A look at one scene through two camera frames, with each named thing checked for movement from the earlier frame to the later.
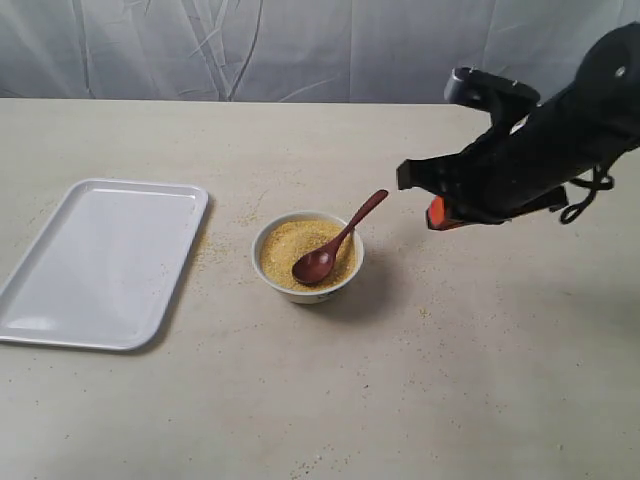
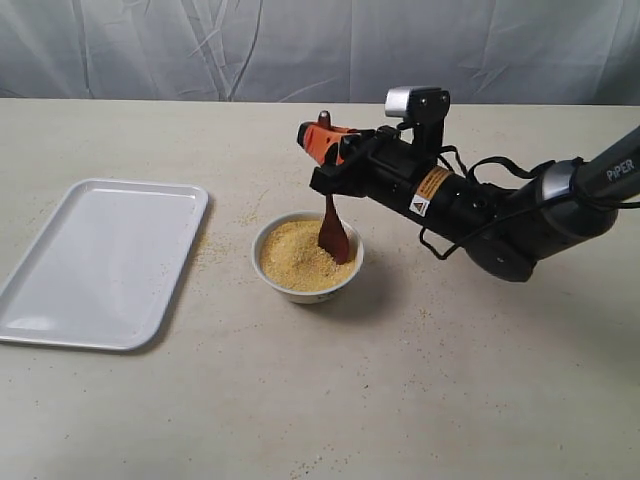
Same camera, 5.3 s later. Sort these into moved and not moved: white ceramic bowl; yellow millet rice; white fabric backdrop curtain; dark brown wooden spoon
Moved: dark brown wooden spoon
Not moved: yellow millet rice; white ceramic bowl; white fabric backdrop curtain
